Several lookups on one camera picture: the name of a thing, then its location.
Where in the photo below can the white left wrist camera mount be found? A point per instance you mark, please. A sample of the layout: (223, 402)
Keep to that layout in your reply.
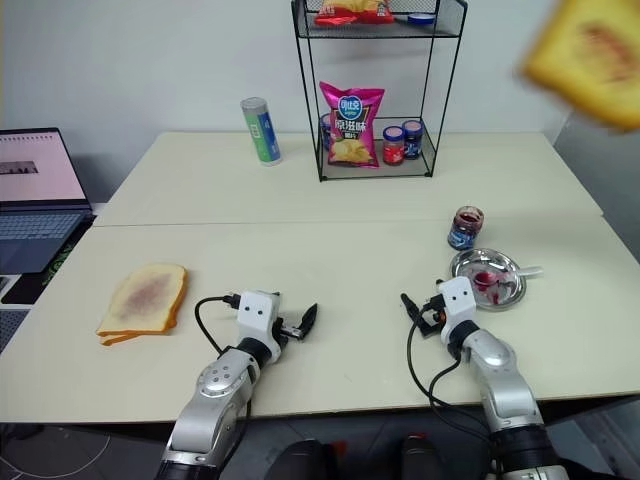
(255, 310)

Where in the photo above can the grey keyboard device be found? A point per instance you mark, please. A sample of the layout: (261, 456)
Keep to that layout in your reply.
(10, 327)

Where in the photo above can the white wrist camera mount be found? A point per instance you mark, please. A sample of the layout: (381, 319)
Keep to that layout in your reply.
(457, 300)
(255, 310)

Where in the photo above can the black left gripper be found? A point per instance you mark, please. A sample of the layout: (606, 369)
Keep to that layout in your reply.
(300, 334)

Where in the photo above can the black mat with green print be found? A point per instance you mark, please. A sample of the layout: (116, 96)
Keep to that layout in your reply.
(62, 260)

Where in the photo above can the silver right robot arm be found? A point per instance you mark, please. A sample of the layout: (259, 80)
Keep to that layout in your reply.
(500, 370)

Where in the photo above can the green blue cylinder canister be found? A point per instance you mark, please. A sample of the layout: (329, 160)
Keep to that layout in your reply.
(262, 135)

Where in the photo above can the grey partition panel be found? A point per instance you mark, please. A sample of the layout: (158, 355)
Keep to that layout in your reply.
(615, 170)

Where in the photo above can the red potato chip bag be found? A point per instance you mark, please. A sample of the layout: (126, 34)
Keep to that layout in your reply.
(345, 17)

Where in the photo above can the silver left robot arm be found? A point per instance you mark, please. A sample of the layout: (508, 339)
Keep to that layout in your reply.
(220, 380)

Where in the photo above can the clear plastic spoon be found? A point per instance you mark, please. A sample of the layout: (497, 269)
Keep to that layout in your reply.
(532, 271)

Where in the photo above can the open glass jam jar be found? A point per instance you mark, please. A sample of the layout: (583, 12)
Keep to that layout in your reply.
(462, 237)

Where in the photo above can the pink potato chip bag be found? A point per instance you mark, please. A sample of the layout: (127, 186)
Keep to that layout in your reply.
(350, 125)

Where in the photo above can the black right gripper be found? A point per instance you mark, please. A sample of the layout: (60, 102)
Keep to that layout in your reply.
(436, 306)

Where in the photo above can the blue jar behind chip bag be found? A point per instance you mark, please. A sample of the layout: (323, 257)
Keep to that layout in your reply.
(326, 132)

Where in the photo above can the round metal plate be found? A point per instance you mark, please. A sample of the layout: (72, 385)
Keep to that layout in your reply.
(465, 265)

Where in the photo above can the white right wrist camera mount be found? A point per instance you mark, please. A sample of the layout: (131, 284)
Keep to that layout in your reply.
(457, 300)

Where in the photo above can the grey open laptop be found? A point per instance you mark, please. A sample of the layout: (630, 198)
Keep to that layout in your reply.
(35, 165)

